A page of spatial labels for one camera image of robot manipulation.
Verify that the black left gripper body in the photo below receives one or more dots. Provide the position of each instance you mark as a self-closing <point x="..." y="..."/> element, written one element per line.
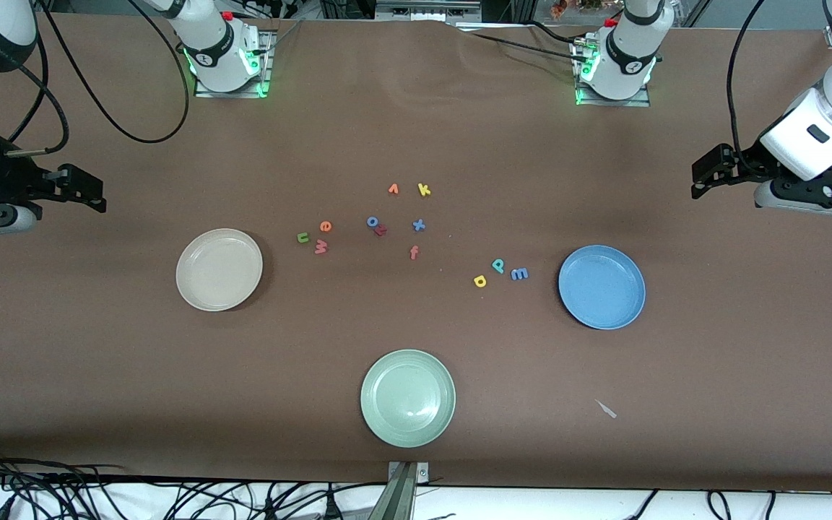
<point x="748" y="162"/>

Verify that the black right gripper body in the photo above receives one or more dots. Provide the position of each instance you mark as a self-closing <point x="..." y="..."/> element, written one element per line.
<point x="3" y="179"/>

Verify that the blue foam letter m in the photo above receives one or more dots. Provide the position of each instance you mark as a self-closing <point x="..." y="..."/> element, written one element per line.
<point x="520" y="274"/>

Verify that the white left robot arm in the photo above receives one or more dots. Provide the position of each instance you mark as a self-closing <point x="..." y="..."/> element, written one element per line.
<point x="629" y="58"/>

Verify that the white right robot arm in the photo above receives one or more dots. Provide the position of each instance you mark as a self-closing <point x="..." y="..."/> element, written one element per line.
<point x="214" y="50"/>

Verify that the beige brown round plate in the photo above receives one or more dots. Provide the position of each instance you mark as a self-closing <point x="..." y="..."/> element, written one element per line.
<point x="219" y="271"/>

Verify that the blue round plate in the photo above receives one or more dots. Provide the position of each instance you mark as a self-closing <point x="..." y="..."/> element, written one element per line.
<point x="601" y="287"/>

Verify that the small orange object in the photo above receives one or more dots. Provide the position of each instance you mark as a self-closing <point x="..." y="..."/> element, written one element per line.
<point x="559" y="9"/>

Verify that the teal foam letter p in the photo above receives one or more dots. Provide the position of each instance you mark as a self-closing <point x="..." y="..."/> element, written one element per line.
<point x="497" y="266"/>

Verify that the red foam letter w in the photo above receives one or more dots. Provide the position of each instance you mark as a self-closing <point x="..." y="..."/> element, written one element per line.
<point x="321" y="248"/>

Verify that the small white paper scrap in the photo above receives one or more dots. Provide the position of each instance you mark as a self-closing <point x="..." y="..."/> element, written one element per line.
<point x="607" y="410"/>

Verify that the yellow foam letter d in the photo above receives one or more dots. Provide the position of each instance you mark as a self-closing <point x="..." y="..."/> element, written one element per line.
<point x="475" y="280"/>

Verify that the dark red foam letter z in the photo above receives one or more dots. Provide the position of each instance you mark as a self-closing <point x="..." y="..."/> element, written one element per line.
<point x="380" y="230"/>

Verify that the yellow foam letter k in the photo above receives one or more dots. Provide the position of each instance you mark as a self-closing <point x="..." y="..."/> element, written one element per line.
<point x="421" y="190"/>

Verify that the blue foam letter x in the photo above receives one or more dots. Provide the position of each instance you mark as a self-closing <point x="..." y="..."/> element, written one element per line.
<point x="419" y="224"/>

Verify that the brown table cover sheet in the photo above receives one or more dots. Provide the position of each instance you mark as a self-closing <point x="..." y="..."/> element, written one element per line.
<point x="416" y="144"/>

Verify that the grey metal box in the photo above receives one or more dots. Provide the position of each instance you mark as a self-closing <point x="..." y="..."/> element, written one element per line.
<point x="423" y="9"/>

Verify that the pale green round plate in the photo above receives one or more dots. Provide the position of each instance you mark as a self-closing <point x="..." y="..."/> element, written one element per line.
<point x="407" y="399"/>

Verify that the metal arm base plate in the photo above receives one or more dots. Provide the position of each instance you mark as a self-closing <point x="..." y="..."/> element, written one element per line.
<point x="614" y="102"/>
<point x="228" y="94"/>

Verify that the aluminium camera mount profile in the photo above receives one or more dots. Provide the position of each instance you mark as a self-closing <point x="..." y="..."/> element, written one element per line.
<point x="401" y="498"/>

